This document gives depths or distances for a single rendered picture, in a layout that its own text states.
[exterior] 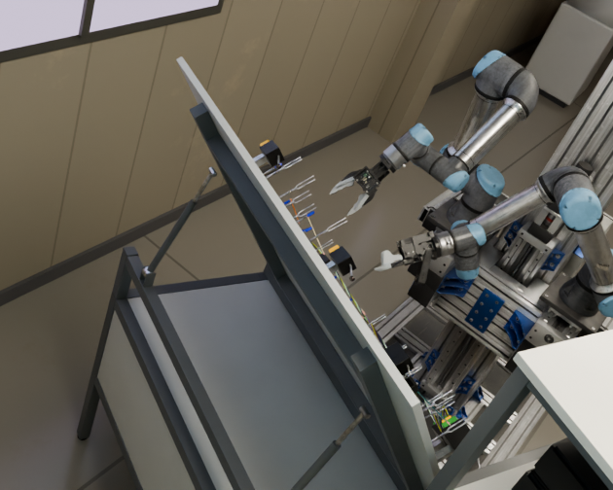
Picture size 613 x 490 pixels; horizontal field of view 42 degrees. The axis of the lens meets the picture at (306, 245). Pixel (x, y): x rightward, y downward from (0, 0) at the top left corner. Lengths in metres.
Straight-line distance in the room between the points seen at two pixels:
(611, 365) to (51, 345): 2.56
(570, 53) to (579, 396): 6.24
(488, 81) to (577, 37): 4.80
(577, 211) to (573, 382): 1.09
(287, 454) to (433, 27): 3.61
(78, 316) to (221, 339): 1.19
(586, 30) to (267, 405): 5.55
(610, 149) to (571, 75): 4.69
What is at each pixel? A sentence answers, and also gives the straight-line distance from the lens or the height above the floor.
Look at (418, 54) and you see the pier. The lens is 5.59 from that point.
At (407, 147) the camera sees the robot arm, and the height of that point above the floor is 1.55.
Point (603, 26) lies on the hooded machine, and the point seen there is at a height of 0.79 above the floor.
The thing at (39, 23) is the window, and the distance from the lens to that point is 2.93.
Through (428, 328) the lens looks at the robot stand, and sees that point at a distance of 4.09.
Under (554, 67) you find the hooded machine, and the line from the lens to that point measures 7.66.
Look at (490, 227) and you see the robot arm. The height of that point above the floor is 1.38.
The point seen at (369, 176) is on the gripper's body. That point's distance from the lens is 2.53.
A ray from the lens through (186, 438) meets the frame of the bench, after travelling 2.44.
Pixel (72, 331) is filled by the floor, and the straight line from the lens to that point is 3.71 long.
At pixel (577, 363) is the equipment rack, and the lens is 1.56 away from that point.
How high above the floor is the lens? 2.73
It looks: 37 degrees down
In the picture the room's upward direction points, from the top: 24 degrees clockwise
